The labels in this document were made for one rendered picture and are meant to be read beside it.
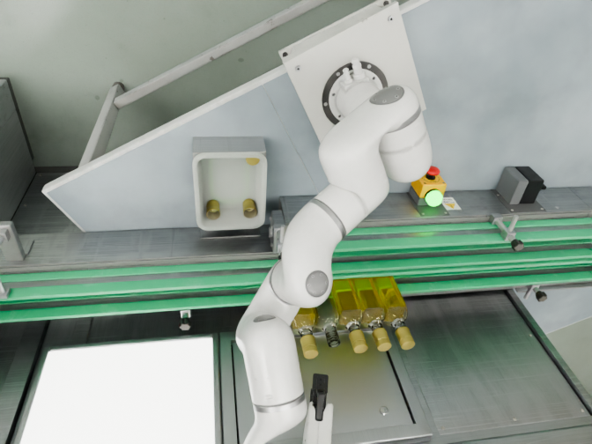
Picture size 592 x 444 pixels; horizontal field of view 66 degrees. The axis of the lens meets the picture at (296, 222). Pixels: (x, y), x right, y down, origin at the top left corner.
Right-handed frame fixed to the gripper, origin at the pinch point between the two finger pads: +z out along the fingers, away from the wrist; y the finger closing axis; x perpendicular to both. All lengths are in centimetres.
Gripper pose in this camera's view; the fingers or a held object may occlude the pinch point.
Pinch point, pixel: (319, 389)
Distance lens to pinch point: 103.3
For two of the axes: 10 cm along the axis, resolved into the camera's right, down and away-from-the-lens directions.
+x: -9.9, -1.2, 0.3
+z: 0.9, -6.0, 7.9
